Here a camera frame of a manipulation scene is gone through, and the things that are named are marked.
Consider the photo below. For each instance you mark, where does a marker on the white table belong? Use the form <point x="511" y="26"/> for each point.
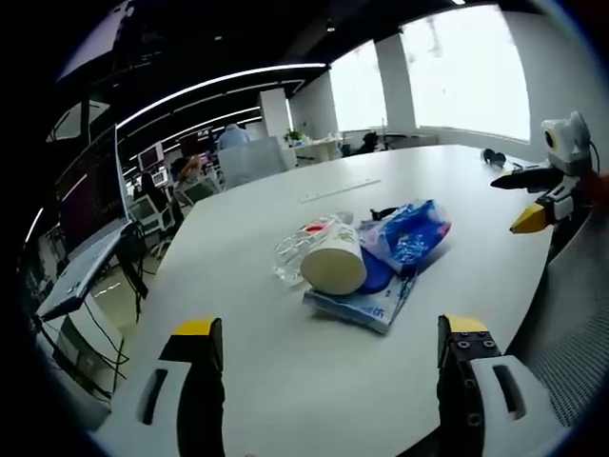
<point x="295" y="371"/>

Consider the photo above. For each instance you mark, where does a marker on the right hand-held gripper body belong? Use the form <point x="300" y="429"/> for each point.
<point x="568" y="143"/>

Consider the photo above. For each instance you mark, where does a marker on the clear plastic bottle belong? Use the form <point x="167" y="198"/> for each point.
<point x="297" y="250"/>

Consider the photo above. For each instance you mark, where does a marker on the green plant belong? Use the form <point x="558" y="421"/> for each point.
<point x="294" y="136"/>

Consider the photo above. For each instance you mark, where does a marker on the grey mesh chair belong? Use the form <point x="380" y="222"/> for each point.
<point x="566" y="333"/>

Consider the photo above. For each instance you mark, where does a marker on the computer monitor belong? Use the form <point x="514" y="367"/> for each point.
<point x="151" y="157"/>

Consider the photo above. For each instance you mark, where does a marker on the blue round lid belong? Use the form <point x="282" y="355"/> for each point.
<point x="376" y="276"/>

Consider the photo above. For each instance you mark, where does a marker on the white office chair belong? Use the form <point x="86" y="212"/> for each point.
<point x="143" y="212"/>

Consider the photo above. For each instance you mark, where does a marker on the paper cup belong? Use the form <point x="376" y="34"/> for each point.
<point x="335" y="264"/>

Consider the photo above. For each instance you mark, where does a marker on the black clip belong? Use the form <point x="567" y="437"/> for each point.
<point x="384" y="211"/>

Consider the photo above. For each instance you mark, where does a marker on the black headphones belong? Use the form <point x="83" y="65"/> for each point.
<point x="495" y="157"/>

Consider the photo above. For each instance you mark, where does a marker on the blue tissue pack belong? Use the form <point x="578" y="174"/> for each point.
<point x="366" y="300"/>

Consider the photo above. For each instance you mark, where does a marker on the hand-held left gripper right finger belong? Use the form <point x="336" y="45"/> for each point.
<point x="480" y="381"/>

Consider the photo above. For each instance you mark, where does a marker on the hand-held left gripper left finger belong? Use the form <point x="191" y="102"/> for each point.
<point x="190" y="381"/>

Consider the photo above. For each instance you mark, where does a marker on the blue plastic bag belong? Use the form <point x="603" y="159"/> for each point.
<point x="409" y="238"/>

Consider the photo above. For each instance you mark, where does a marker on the open laptop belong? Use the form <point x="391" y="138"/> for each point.
<point x="90" y="238"/>

